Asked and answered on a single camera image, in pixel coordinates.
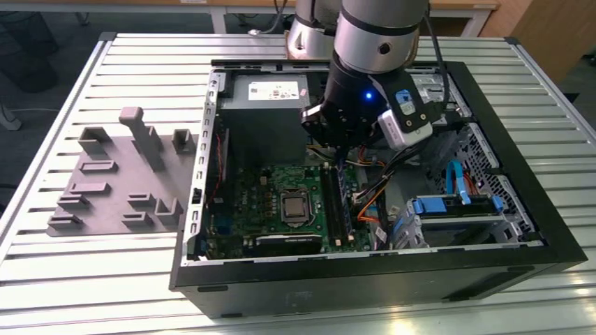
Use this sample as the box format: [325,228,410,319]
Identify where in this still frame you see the wooden cabinet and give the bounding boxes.
[482,0,596,94]

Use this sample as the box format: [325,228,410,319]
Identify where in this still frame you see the silver disk bay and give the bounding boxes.
[388,197,525,249]

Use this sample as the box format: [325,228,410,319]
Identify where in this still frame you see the silver drive cage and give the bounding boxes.
[404,68,469,128]

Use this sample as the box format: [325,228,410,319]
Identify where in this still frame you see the black camera cable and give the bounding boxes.
[421,8,468,124]

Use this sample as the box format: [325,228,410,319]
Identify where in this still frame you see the grey power supply unit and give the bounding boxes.
[217,72,312,167]

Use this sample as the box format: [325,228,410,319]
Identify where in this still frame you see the black camera bracket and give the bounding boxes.
[369,71,441,135]

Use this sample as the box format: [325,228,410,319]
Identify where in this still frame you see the white stand foot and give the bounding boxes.
[0,92,22,133]

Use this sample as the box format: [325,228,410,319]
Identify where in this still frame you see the blue SATA cable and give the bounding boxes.
[445,159,472,205]

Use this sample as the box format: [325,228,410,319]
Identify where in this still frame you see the blue disk carrier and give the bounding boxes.
[409,195,506,216]

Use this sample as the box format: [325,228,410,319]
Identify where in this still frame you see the silver CPU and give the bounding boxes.
[282,198,308,218]

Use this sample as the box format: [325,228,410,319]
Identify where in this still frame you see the thick black cable bundle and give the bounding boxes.
[350,135,469,207]

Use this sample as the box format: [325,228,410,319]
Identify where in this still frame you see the black graphics card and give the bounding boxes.
[242,232,325,258]

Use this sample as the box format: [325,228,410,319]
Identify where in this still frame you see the green motherboard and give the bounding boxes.
[206,163,373,259]

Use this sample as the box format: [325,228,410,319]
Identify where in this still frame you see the orange SATA cable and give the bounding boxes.
[356,195,388,225]

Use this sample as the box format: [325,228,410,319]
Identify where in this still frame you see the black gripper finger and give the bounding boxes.
[341,114,381,163]
[300,103,348,163]

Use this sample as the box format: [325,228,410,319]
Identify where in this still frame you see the black PC case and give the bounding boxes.
[168,58,588,319]

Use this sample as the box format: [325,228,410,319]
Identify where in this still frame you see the metal socket cover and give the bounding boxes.
[277,188,313,228]

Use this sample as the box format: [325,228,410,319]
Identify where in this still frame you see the black cable with silver plug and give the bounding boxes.
[248,0,292,36]

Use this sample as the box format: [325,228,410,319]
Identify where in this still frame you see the black mesh waste bin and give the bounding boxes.
[0,10,60,94]

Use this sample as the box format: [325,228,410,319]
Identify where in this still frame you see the blue VGA port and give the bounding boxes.
[214,213,233,235]

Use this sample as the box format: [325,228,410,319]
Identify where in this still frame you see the red orange power wires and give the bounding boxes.
[357,146,388,168]

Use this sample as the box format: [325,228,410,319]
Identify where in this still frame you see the grey parts rack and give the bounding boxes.
[45,104,202,237]

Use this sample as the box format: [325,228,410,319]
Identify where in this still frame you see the short blue cable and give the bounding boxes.
[389,215,406,245]

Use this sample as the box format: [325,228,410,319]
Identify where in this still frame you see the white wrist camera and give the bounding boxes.
[374,110,434,151]

